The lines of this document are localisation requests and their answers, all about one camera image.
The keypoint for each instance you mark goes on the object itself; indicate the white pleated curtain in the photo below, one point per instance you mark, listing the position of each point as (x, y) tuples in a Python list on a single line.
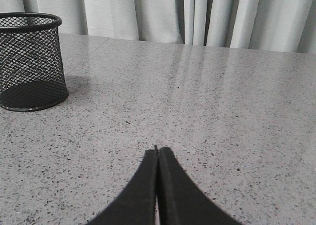
[(276, 25)]

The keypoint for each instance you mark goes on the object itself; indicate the black mesh pen bucket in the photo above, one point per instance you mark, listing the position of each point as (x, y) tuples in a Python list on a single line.
[(31, 68)]

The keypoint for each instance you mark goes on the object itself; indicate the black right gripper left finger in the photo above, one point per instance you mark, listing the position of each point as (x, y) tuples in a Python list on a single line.
[(135, 205)]

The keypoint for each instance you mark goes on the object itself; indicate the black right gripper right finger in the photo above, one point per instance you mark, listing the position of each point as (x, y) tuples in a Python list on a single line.
[(180, 201)]

